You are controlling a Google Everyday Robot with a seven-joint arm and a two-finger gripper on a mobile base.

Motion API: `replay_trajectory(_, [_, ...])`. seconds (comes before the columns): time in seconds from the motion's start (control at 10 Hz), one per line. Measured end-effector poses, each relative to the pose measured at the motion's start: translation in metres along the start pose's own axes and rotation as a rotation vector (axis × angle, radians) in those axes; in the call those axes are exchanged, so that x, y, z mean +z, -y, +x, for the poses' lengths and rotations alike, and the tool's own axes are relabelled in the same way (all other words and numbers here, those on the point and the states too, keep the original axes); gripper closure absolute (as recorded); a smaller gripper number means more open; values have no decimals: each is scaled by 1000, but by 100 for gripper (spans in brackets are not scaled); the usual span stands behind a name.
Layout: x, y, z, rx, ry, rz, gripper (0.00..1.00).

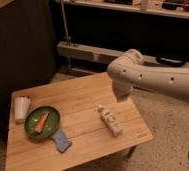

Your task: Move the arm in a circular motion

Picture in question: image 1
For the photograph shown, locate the long white shelf rail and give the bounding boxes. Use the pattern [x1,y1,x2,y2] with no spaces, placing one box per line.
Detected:
[57,41,189,68]

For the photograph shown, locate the orange carrot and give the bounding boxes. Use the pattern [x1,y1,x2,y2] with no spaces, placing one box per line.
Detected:
[35,112,49,133]

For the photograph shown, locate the blue sponge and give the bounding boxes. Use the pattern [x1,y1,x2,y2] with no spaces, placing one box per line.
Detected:
[51,129,72,153]

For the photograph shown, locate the white bottle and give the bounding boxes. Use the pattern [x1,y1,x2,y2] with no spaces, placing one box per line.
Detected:
[98,105,123,137]

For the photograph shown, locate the white paper cup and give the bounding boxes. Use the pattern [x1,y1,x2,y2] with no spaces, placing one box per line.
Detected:
[14,96,31,123]

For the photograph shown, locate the green plate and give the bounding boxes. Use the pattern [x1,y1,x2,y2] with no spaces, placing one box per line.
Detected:
[24,106,60,139]

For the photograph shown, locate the metal pole stand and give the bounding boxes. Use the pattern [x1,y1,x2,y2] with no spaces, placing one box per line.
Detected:
[60,0,72,71]

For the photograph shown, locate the upper wooden shelf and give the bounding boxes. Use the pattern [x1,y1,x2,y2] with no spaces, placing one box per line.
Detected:
[63,0,189,19]

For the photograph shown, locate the wooden table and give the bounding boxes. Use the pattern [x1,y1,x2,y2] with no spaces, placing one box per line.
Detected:
[6,73,152,171]

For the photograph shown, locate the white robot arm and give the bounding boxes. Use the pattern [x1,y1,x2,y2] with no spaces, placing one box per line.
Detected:
[107,49,189,102]

